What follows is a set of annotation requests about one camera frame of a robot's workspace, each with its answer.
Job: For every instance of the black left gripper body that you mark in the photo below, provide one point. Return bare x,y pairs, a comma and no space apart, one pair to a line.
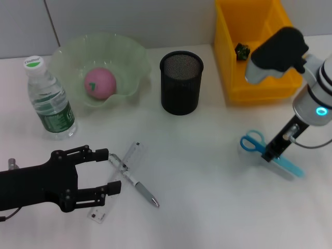
33,186

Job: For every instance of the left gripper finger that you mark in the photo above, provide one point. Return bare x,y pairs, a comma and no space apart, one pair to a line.
101,154
114,188

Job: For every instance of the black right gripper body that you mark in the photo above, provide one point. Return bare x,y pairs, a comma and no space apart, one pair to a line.
277,147

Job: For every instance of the blue scissors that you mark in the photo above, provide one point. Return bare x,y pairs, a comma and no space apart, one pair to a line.
290,167

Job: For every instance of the clear green-label water bottle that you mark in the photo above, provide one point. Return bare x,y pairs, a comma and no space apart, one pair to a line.
52,114

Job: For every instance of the pink toy peach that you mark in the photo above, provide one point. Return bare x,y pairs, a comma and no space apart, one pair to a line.
101,83

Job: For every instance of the grey-grip ballpoint pen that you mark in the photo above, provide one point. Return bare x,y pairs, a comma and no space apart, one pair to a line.
141,188

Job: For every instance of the clear plastic ruler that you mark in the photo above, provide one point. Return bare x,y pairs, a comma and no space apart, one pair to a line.
99,216

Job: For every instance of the black mesh pen cup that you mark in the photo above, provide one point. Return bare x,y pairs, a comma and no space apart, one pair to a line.
180,96

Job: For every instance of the yellow plastic bin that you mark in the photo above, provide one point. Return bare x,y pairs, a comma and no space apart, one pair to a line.
233,77

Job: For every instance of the green wavy glass bowl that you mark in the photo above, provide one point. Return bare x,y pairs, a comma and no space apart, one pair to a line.
124,59

